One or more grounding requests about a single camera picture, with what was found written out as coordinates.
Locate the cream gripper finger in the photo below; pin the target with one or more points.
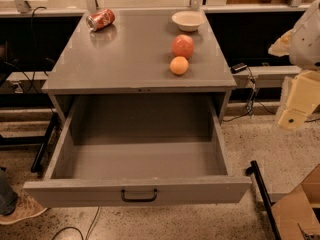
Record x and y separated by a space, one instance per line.
281 46
290 120

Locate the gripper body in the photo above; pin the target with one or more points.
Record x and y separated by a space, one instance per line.
306 45

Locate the orange fruit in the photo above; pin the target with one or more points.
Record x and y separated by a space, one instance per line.
179 65

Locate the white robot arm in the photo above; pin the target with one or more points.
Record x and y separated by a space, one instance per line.
304 50

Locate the open grey top drawer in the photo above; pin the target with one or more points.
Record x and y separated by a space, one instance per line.
169 142

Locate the black power adapter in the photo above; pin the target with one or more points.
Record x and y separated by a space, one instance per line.
238 68

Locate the black metal stand leg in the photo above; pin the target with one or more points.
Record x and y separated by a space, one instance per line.
254 169

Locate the cardboard box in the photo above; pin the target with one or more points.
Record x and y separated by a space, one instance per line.
294 213

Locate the white bowl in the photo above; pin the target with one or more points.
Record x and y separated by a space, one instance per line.
188 21

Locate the red apple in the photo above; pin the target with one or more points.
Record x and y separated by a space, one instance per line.
183 45

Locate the grey metal cabinet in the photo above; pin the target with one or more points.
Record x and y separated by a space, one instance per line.
133 54

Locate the red soda can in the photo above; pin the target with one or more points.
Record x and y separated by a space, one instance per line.
100 19

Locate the black table leg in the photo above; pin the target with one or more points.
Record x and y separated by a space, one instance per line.
36 166

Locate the tan sneaker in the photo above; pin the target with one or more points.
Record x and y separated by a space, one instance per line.
27 207

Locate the blue jeans leg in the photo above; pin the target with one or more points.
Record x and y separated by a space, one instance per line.
8 197

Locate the black drawer handle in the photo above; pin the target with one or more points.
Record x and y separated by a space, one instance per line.
139 196

